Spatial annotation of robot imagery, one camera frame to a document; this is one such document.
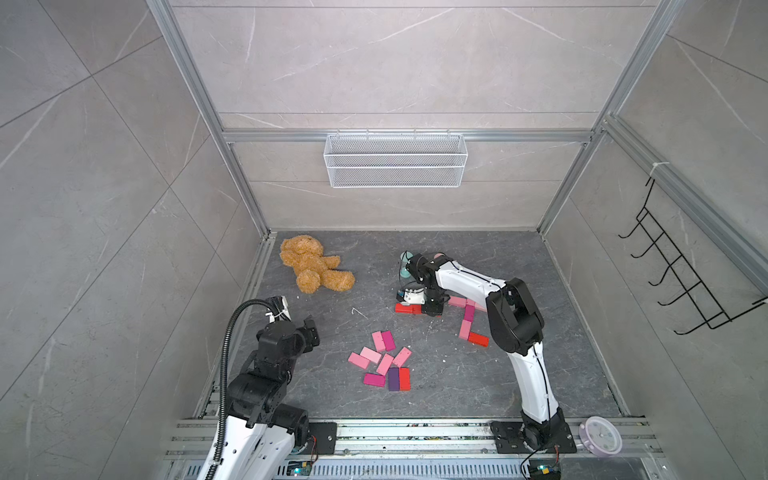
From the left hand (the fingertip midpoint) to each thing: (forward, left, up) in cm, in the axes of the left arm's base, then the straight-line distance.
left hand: (298, 318), depth 74 cm
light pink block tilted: (-3, -17, -18) cm, 25 cm away
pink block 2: (-6, -21, -19) cm, 29 cm away
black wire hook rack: (-9, -87, +14) cm, 89 cm away
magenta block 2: (-10, -19, -19) cm, 28 cm away
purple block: (-10, -24, -18) cm, 32 cm away
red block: (-10, -27, -19) cm, 34 cm away
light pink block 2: (+5, -47, -19) cm, 51 cm away
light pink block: (+2, -19, -19) cm, 28 cm away
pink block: (-4, -14, -19) cm, 24 cm away
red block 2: (+11, -30, -17) cm, 36 cm away
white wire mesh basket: (+54, -27, +10) cm, 61 cm away
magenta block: (+2, -22, -19) cm, 30 cm away
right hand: (+14, -40, -20) cm, 46 cm away
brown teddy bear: (+30, +6, -10) cm, 32 cm away
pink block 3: (-4, -26, -18) cm, 33 cm away
